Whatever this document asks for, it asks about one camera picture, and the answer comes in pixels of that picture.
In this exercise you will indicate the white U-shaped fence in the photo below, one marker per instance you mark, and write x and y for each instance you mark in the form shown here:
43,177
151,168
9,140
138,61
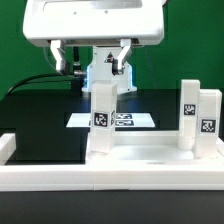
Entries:
91,176

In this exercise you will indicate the white desk top panel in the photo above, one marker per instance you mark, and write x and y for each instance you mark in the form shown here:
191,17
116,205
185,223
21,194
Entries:
151,148

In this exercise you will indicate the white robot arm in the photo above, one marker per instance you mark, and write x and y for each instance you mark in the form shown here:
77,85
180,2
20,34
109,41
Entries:
101,67

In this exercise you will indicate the fiducial marker sheet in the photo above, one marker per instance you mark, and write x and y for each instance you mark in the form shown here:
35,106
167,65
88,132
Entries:
135,120

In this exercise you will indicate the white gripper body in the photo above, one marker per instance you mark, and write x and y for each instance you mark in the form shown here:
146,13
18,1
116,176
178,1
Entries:
94,22

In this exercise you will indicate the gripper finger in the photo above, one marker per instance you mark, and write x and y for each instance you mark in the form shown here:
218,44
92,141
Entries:
118,64
57,48

